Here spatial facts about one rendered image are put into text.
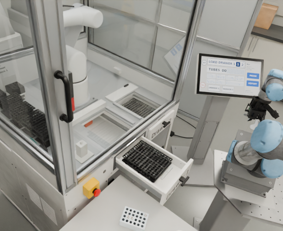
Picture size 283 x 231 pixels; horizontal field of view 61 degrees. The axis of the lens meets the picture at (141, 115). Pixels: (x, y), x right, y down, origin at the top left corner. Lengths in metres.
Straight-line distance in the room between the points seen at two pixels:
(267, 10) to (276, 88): 3.02
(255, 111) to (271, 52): 2.69
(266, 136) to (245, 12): 1.88
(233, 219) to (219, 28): 1.80
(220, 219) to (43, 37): 1.51
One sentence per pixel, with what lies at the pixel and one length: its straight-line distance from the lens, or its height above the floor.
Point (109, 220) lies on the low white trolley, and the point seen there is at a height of 0.76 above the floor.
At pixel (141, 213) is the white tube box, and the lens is 1.29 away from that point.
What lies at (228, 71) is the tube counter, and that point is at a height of 1.11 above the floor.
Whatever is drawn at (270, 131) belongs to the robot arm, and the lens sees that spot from 0.88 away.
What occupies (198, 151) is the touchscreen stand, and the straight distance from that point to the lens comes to 2.47.
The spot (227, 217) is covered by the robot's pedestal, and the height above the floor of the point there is 0.50.
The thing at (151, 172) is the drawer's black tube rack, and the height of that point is 0.90.
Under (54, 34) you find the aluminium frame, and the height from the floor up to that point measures 1.65.
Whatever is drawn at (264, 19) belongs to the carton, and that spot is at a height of 1.02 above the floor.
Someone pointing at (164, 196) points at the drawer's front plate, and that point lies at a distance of 1.23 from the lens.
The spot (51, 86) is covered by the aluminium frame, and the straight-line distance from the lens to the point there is 0.77.
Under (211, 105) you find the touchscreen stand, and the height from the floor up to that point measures 0.79.
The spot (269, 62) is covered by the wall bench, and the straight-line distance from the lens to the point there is 4.08.
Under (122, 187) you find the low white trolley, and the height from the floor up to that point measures 0.76.
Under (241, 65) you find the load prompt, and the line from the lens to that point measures 2.04.
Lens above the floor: 1.91
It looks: 38 degrees down
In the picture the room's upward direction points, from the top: 8 degrees clockwise
